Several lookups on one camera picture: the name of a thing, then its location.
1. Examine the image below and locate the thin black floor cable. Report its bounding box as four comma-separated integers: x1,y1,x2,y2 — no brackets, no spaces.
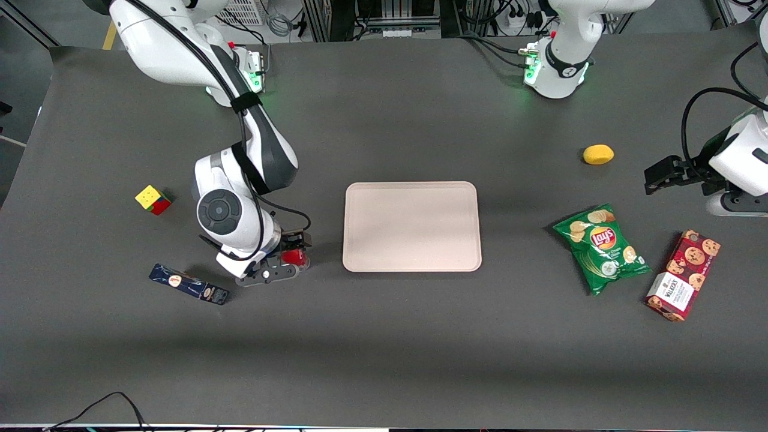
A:
42,392,151,432

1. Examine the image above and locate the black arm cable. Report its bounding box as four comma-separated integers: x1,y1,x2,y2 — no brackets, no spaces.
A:
123,0,313,262
681,41,768,160

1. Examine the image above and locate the colourful puzzle cube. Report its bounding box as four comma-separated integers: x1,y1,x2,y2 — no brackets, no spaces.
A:
135,185,172,215

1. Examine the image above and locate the green chips bag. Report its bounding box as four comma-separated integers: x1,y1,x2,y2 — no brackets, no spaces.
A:
553,204,652,296

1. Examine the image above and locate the black aluminium frame rack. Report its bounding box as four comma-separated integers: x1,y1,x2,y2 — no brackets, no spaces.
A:
303,0,458,41

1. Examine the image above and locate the yellow lemon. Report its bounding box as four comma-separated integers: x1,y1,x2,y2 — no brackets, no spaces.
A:
583,144,615,166

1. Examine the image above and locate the black base cable bundle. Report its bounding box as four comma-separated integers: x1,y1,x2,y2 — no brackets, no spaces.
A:
459,33,532,68

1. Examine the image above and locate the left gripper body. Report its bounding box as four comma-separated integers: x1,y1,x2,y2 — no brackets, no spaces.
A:
699,111,768,196

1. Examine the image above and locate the red cookie box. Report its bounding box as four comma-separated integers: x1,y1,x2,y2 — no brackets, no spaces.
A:
646,230,721,322

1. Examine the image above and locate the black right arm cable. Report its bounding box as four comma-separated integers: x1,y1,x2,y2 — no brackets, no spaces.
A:
123,0,313,262

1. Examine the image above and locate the dark grey table mat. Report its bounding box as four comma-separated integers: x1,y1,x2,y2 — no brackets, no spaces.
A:
0,37,768,430

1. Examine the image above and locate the red coke bottle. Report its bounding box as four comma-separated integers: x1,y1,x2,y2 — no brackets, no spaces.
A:
282,247,311,271

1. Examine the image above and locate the white mesh box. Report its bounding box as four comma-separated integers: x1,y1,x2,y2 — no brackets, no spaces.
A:
213,0,265,26

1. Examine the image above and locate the pink plastic tray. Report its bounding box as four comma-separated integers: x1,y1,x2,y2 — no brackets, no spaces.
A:
343,181,482,272

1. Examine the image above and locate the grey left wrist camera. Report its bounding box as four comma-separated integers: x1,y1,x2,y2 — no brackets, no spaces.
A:
704,191,768,218

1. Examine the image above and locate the dark blue narrow box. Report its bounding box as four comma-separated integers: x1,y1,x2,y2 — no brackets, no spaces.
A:
149,263,230,305

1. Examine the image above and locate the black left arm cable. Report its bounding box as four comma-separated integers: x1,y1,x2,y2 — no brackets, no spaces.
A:
681,41,768,160

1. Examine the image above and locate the grey coiled cable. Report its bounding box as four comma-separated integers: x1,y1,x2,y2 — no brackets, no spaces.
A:
266,11,296,38

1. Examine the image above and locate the white power strip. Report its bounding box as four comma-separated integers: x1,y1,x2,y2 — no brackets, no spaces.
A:
507,11,544,32

